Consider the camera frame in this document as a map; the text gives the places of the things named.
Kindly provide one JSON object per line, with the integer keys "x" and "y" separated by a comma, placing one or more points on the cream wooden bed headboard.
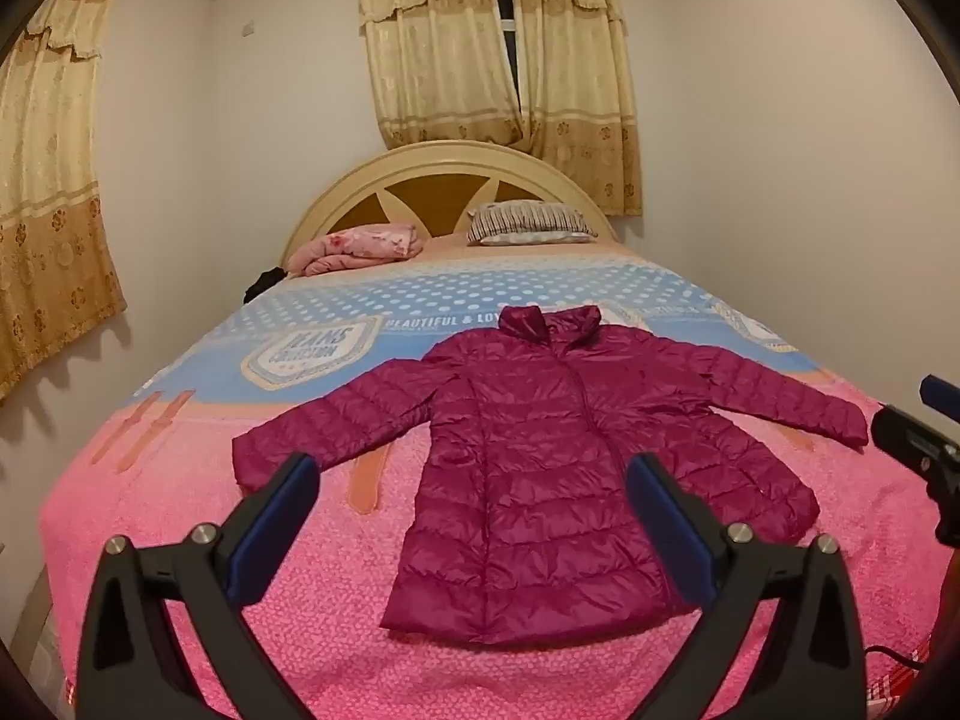
{"x": 420, "y": 165}

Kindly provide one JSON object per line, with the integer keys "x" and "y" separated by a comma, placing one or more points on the magenta puffer jacket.
{"x": 540, "y": 457}

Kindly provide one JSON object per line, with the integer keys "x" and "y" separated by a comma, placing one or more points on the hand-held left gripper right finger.
{"x": 667, "y": 532}

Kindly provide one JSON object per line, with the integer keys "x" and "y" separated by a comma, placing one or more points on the striped pillow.
{"x": 529, "y": 223}

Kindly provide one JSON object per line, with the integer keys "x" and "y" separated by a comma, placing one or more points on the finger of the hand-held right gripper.
{"x": 911, "y": 439}
{"x": 941, "y": 394}

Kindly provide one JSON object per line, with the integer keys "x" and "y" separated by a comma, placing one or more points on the bed with pink-blue cover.
{"x": 225, "y": 360}

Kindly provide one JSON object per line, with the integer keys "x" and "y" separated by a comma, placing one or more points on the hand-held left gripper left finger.
{"x": 277, "y": 532}

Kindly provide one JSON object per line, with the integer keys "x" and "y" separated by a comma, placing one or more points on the dark window pane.
{"x": 504, "y": 0}

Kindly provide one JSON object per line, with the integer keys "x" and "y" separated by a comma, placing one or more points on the red striped cloth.
{"x": 892, "y": 697}

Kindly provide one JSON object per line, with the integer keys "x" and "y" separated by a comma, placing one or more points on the pink floral folded quilt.
{"x": 360, "y": 247}

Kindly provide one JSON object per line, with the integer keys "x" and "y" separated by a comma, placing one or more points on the black bag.
{"x": 262, "y": 283}

